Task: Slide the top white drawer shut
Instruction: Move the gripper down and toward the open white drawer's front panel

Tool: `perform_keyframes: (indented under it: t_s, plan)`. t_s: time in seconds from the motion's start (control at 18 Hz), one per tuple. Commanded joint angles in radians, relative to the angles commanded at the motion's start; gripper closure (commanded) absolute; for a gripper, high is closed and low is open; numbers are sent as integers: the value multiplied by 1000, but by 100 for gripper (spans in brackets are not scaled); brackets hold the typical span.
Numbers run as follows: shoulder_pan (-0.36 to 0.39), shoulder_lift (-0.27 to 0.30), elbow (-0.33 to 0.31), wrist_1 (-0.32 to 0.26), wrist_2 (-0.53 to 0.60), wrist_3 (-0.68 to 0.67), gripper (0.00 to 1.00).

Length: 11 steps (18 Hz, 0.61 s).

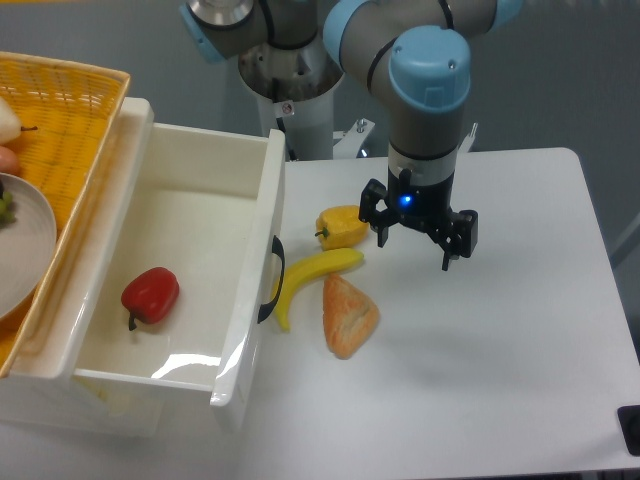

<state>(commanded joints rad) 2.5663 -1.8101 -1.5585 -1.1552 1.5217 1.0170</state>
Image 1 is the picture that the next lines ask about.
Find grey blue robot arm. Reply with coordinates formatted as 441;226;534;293
179;1;522;261

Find yellow banana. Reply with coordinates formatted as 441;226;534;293
274;248;364;333

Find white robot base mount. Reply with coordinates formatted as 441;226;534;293
253;91;375;161

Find black drawer handle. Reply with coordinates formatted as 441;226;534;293
257;235;286;324

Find green grapes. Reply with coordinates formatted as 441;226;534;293
0;183;15;228

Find white plate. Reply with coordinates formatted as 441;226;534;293
1;173;57;317

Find white drawer cabinet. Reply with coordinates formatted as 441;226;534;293
1;98;163;436

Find pink fruit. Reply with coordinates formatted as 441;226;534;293
0;146;21;176

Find black corner object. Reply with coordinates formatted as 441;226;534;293
617;405;640;457

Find white pear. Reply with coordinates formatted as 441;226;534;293
0;98;38;145

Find yellow woven basket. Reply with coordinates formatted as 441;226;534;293
1;52;130;377

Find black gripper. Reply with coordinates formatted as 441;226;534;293
358;171;479;271

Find yellow bell pepper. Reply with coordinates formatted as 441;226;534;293
315;205;369;250

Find red bell pepper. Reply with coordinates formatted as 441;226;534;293
121;267;180;331

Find orange bread piece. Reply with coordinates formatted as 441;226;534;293
323;274;380;360

